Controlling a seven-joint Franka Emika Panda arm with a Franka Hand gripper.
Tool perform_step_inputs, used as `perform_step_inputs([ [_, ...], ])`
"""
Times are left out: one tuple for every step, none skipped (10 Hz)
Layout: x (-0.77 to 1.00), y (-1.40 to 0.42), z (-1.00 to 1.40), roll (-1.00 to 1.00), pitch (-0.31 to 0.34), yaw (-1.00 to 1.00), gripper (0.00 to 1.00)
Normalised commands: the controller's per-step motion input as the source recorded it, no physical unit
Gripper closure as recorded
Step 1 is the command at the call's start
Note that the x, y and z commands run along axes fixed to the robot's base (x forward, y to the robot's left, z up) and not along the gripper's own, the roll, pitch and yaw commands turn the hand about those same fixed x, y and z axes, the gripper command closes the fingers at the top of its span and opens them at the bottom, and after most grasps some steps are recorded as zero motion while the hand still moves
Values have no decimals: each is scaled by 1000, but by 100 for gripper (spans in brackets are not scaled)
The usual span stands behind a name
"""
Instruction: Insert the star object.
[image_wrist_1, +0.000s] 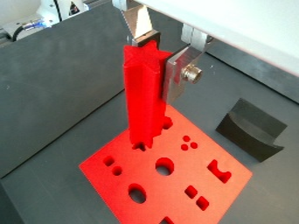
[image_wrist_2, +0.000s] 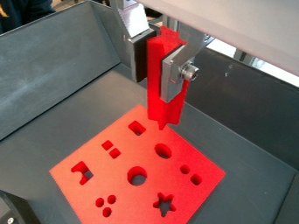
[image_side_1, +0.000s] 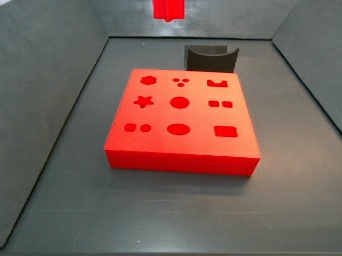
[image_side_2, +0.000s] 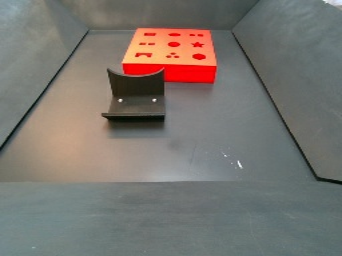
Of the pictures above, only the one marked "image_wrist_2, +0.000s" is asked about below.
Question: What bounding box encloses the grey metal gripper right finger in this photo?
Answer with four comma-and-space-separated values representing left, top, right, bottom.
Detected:
160, 21, 215, 102

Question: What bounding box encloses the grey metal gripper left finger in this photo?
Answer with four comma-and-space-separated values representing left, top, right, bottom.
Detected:
110, 0, 156, 82

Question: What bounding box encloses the red star-shaped foam peg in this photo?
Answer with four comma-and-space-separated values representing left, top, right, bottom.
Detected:
146, 26, 190, 130

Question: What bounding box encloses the person in dark clothing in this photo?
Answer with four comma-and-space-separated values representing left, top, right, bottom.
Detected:
0, 0, 55, 34

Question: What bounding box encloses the red foam shape-sorting board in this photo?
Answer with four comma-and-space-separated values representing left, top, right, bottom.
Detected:
51, 105, 226, 224

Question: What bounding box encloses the black box at corner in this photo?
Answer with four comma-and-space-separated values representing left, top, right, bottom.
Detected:
0, 190, 42, 224

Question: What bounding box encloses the dark grey tray enclosure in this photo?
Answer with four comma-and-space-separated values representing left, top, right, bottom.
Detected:
0, 2, 299, 224

